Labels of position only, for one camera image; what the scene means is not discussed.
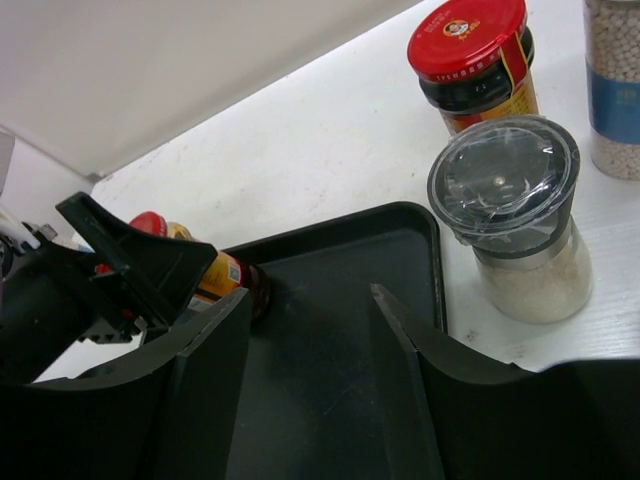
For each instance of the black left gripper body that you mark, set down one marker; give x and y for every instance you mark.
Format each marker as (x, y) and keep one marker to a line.
(55, 296)

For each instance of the blue label spice shaker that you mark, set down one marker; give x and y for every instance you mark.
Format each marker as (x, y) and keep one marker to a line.
(612, 68)

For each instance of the black rectangular tray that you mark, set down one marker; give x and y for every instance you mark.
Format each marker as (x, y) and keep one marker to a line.
(294, 396)

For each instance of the red lid sauce jar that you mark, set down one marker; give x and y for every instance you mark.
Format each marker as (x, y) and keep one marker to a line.
(473, 61)

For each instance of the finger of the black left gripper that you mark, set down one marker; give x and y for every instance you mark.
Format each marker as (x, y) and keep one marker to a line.
(160, 274)

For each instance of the red lid chili jar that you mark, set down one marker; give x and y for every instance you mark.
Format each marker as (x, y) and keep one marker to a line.
(224, 275)

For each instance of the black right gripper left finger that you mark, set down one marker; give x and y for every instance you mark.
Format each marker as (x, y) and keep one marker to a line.
(125, 390)

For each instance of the clear lid salt grinder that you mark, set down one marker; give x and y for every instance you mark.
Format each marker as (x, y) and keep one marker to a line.
(505, 188)

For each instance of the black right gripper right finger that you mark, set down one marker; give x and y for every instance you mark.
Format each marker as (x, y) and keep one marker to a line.
(450, 412)

